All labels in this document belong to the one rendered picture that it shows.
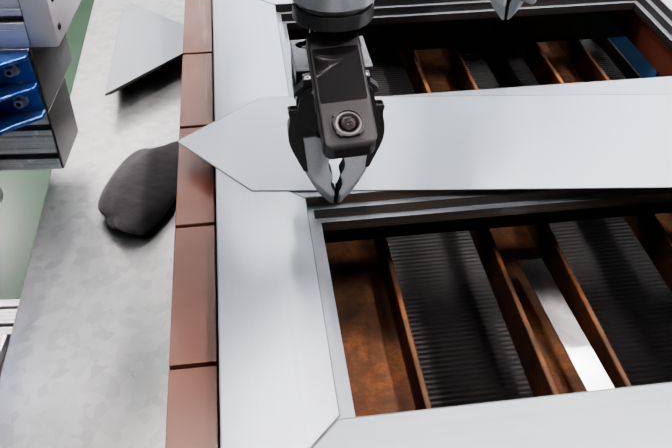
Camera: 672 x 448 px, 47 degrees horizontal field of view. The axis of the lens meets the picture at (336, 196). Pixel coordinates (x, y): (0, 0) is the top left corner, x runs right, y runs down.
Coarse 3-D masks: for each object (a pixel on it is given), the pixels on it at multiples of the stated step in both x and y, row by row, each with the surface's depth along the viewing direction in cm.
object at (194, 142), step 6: (204, 126) 89; (192, 132) 88; (198, 132) 88; (204, 132) 88; (186, 138) 87; (192, 138) 87; (198, 138) 87; (204, 138) 87; (186, 144) 86; (192, 144) 86; (198, 144) 86; (192, 150) 85; (198, 150) 85
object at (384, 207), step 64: (384, 0) 115; (448, 0) 116; (576, 0) 118; (640, 0) 119; (384, 192) 80; (448, 192) 81; (512, 192) 82; (576, 192) 83; (640, 192) 84; (320, 256) 74
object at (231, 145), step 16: (240, 112) 91; (256, 112) 91; (208, 128) 88; (224, 128) 88; (240, 128) 88; (256, 128) 88; (208, 144) 86; (224, 144) 86; (240, 144) 86; (256, 144) 86; (208, 160) 84; (224, 160) 84; (240, 160) 84; (256, 160) 84; (240, 176) 82
